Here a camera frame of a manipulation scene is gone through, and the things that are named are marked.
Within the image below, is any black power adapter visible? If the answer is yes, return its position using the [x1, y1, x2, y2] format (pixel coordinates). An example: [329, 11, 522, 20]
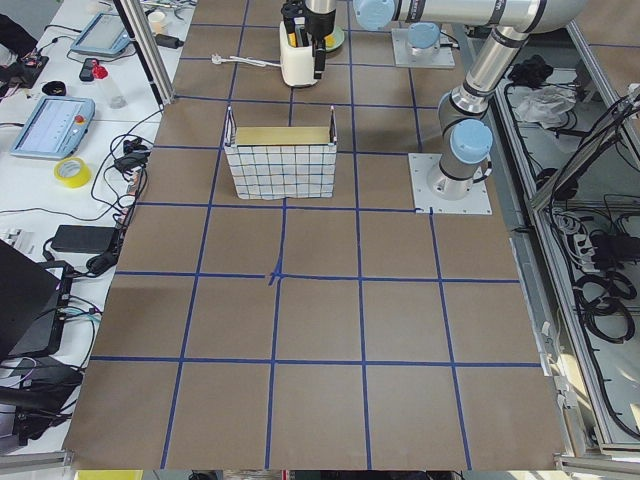
[51, 225, 117, 254]

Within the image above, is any blue teach pendant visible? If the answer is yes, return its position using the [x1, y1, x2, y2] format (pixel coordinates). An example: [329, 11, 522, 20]
[10, 96, 95, 160]
[70, 13, 130, 58]

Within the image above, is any wire basket with wooden shelf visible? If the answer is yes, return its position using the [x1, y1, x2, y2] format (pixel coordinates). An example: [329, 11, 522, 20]
[224, 108, 338, 200]

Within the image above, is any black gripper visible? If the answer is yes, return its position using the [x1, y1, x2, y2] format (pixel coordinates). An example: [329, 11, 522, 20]
[281, 0, 336, 80]

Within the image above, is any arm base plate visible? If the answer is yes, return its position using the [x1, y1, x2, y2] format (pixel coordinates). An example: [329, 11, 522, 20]
[391, 28, 455, 69]
[408, 153, 492, 215]

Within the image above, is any white paper cup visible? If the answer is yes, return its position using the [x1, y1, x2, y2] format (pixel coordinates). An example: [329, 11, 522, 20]
[147, 11, 168, 35]

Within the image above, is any blue teach pendant near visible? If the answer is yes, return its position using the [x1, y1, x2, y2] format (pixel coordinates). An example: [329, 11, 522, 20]
[10, 96, 95, 160]

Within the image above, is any aluminium frame post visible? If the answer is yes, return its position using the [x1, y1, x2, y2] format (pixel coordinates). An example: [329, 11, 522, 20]
[114, 0, 175, 107]

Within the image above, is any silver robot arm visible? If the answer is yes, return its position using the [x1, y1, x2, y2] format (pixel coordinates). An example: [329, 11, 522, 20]
[354, 0, 586, 201]
[279, 1, 442, 87]

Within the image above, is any white toaster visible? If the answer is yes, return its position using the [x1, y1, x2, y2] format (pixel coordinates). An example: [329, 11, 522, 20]
[279, 22, 317, 88]

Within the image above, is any white toaster power cable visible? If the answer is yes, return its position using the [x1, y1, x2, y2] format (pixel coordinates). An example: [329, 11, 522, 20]
[210, 53, 282, 68]

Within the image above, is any red capped squeeze bottle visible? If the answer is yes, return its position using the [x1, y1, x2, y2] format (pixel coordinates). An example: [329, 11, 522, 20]
[92, 60, 127, 109]

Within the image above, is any blue teach pendant far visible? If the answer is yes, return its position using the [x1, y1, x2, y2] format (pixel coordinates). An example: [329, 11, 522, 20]
[70, 13, 130, 58]

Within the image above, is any light green plate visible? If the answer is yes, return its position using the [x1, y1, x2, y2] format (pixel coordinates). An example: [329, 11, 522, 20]
[324, 25, 345, 53]

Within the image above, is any black laptop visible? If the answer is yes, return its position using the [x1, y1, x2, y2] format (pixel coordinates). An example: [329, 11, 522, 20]
[1, 243, 72, 360]

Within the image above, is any yellow tape roll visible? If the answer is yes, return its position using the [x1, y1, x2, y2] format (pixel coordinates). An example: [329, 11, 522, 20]
[53, 157, 92, 189]

